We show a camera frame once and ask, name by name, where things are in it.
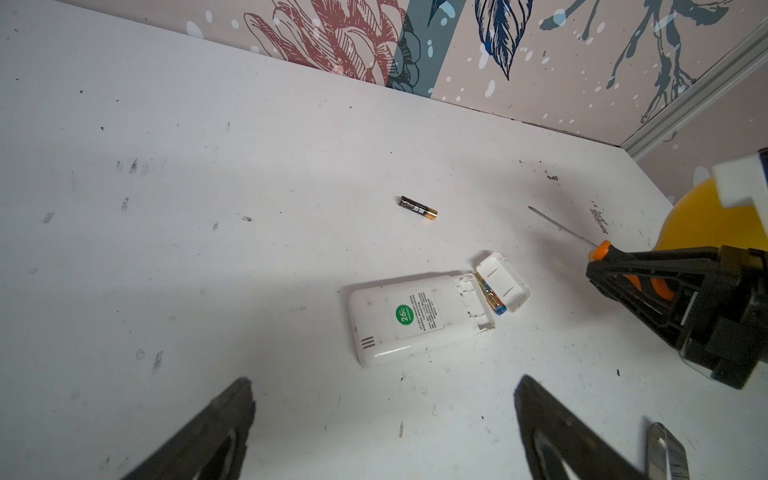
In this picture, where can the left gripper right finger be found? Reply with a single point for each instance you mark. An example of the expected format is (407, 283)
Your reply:
(558, 445)

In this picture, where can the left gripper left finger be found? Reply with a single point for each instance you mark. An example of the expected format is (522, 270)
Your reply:
(212, 445)

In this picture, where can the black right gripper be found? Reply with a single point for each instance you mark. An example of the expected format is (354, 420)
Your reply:
(708, 303)

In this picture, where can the orange black screwdriver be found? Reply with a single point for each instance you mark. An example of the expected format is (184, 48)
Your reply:
(601, 251)

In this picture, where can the gold blue AAA battery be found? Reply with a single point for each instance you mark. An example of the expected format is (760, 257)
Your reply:
(491, 297)

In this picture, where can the white battery cover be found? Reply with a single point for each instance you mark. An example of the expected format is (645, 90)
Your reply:
(506, 283)

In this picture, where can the white remote control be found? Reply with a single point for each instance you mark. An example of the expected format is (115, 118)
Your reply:
(399, 320)

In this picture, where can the black gold AAA battery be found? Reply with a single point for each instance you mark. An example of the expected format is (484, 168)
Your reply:
(418, 208)

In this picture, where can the yellow plastic goblet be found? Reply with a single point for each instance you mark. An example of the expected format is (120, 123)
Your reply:
(700, 220)

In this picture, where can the pink handled scraper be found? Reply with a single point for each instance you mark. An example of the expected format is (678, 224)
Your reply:
(666, 457)

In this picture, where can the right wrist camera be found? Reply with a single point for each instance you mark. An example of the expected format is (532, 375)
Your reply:
(743, 182)

